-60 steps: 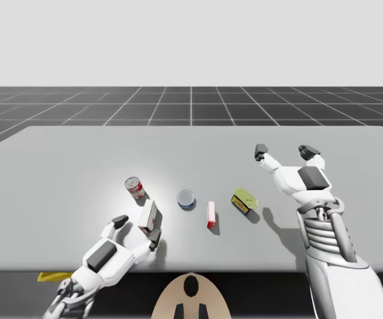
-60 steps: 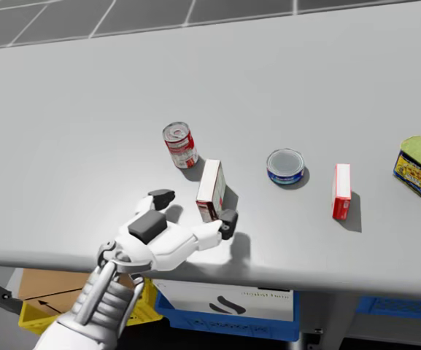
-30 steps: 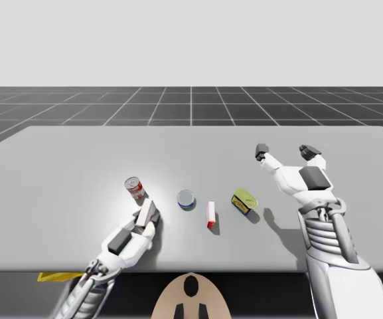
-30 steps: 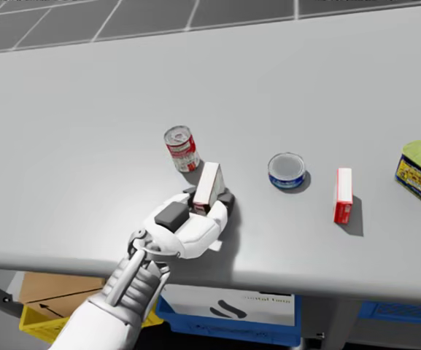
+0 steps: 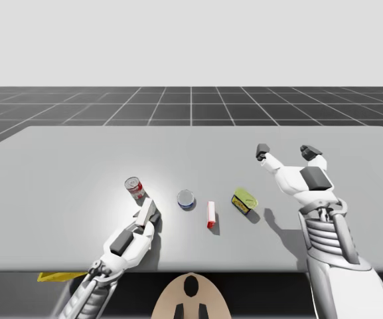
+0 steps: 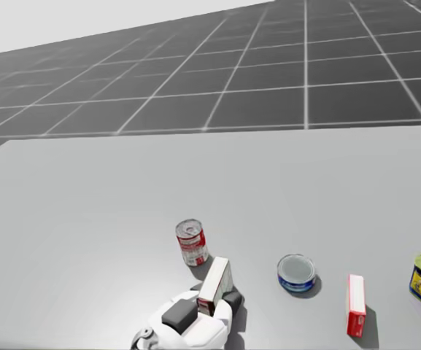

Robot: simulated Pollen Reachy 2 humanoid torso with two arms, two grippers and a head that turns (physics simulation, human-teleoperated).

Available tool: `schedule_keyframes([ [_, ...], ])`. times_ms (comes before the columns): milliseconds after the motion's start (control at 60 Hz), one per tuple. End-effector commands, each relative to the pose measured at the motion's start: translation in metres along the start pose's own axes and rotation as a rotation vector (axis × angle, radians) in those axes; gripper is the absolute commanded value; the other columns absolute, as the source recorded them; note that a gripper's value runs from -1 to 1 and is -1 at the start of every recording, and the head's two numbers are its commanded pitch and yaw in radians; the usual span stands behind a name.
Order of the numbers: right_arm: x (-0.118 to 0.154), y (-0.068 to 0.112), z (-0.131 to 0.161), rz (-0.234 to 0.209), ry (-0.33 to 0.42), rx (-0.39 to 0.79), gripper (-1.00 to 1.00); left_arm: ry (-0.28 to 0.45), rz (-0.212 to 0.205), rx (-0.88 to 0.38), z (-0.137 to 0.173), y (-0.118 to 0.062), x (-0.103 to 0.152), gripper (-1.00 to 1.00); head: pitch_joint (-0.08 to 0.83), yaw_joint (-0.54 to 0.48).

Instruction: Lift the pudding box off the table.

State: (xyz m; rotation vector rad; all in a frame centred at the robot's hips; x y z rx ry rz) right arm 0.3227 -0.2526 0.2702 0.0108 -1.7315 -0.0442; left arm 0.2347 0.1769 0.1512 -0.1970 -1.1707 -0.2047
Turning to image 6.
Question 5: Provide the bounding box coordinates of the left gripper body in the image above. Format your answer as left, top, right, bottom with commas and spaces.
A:
148, 290, 233, 347

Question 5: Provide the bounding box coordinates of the red and white carton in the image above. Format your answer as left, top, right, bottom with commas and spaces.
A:
196, 255, 233, 316

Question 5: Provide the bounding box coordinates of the red and white can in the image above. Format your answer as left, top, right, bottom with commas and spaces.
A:
175, 218, 209, 268

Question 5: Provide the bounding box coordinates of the blue flat can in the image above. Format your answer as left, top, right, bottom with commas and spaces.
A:
277, 254, 317, 294

